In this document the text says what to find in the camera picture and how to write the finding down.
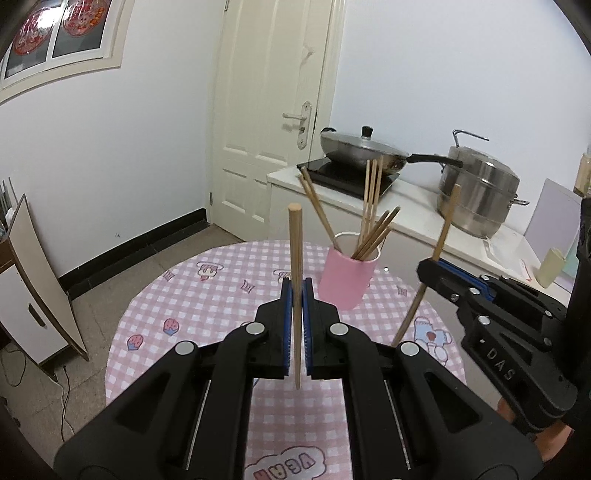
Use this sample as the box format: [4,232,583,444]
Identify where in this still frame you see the grey metal strips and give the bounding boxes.
[0,178,19,232]

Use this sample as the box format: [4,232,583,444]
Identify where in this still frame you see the glass wok lid black knob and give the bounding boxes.
[321,126,409,158]

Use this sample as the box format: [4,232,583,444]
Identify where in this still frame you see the black induction cooker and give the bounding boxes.
[297,157,400,200]

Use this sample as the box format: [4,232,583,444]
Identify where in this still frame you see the red round window sticker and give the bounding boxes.
[62,0,112,37]
[14,7,58,56]

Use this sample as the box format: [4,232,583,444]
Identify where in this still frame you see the white kitchen counter cabinet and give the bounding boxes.
[267,165,578,305]

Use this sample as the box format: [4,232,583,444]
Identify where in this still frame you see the pink checked bear tablecloth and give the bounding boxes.
[105,239,467,480]

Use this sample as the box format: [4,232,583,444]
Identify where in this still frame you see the stainless steel steamer pot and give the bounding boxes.
[436,129,530,239]

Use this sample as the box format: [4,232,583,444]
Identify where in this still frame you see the beige framed window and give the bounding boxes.
[0,0,134,102]

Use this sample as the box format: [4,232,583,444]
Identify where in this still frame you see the single round-tipped wooden chopstick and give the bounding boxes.
[390,183,462,349]
[288,204,304,390]

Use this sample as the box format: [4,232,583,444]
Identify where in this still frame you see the silver door handle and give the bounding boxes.
[283,102,313,149]

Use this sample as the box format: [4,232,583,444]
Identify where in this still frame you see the bundle of wooden chopsticks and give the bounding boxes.
[298,157,402,261]

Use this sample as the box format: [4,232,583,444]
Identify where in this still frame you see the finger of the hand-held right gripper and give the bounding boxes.
[438,258,571,320]
[417,259,555,348]

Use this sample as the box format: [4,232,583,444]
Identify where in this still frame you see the white and wood cabinet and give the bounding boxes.
[0,194,89,377]

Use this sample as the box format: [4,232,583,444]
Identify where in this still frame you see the pink cylindrical cup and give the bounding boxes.
[320,232,382,311]

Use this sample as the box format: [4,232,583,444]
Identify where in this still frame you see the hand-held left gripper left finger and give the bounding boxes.
[53,277,295,480]

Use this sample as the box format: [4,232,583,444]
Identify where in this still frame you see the steel wok with black handle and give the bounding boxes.
[320,145,464,175]

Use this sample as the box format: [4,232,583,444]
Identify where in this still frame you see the person's right forearm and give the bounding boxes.
[531,418,578,464]

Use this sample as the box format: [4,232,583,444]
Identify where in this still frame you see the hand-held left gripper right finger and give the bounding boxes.
[302,277,543,480]

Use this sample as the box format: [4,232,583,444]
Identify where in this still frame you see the white paper leaflet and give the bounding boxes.
[482,237,541,282]

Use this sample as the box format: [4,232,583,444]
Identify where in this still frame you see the black power cable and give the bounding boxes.
[60,364,77,437]

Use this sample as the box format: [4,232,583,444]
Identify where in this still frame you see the pale lilac board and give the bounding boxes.
[524,178,583,266]

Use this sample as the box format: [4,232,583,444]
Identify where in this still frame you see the cream panel door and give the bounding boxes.
[205,0,347,243]

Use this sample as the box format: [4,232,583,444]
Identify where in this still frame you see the pale green cup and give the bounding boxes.
[536,248,568,289]

